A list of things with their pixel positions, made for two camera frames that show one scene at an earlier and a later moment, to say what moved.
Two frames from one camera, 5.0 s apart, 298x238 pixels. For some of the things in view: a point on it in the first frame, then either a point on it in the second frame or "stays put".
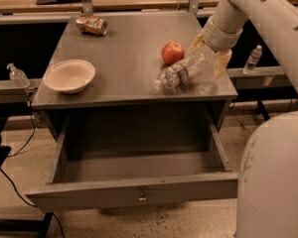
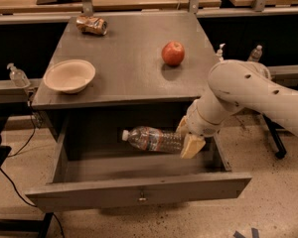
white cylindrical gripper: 220,38 → 201,124
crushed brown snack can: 91,25 stays put
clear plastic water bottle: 173,76 → 153,139
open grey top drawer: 121,159 stays put
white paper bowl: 69,75 stays put
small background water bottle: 251,62 stays put
